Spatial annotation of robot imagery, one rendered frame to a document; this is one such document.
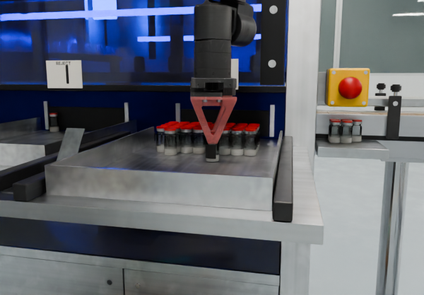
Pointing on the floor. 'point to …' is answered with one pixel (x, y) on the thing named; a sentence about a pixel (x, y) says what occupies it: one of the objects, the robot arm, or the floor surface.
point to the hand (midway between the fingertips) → (211, 136)
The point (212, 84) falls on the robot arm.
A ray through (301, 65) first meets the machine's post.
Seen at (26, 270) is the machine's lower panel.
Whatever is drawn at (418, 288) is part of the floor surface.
